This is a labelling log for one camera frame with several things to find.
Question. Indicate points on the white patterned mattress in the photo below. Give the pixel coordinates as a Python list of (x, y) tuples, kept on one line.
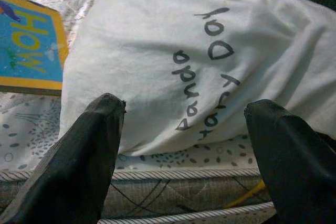
[(31, 129)]

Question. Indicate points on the white printed pillow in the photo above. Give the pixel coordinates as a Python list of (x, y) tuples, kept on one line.
[(144, 51)]

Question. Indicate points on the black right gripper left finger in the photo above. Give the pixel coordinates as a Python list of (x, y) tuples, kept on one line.
[(73, 161)]

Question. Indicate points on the blue yellow picture book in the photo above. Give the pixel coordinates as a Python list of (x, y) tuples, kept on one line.
[(29, 51)]

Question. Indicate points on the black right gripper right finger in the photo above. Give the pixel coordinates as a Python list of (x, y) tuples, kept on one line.
[(296, 171)]

